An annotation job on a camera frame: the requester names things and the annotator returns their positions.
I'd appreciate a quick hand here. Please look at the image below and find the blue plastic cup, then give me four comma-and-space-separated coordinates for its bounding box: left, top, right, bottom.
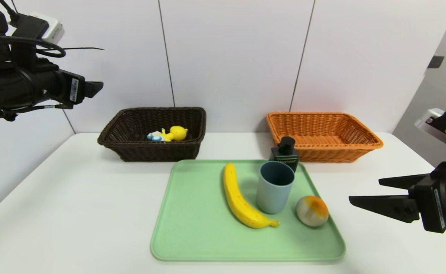
256, 161, 296, 214

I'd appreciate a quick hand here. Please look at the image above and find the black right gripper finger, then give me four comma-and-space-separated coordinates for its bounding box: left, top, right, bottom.
378, 173, 429, 190
348, 194, 420, 223

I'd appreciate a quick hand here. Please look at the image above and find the yellow duck toy car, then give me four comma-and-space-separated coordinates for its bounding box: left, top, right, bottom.
147, 126, 188, 143

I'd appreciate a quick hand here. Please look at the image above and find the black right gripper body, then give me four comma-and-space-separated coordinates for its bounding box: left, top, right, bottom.
408, 158, 446, 234

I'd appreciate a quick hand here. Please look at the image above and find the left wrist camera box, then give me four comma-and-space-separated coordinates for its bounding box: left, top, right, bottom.
29, 13, 64, 45

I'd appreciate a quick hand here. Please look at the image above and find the light green plastic tray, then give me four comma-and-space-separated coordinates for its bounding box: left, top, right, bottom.
150, 159, 346, 261

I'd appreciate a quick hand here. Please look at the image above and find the black pump bottle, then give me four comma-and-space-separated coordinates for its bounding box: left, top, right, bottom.
269, 136, 299, 172

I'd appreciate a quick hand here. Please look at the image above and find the black left camera cable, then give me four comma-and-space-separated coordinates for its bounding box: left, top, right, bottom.
0, 35, 66, 58

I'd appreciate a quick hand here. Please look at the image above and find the dark brown wicker basket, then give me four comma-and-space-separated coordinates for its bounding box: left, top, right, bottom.
98, 107, 207, 162

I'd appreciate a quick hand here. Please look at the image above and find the orange and white peach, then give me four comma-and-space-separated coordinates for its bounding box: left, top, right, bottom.
296, 196, 329, 227

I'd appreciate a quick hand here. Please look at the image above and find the orange wicker basket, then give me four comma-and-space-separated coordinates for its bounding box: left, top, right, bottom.
266, 112, 384, 163

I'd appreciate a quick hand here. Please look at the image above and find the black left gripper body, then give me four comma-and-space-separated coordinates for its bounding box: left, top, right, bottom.
36, 69, 85, 105

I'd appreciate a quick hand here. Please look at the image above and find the yellow banana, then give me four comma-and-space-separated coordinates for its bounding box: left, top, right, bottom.
223, 162, 280, 229

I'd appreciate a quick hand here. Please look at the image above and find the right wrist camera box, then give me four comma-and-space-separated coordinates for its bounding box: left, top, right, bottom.
414, 108, 446, 147

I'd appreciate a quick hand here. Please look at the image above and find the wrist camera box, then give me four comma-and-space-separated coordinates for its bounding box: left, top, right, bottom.
29, 13, 64, 45
414, 108, 446, 147

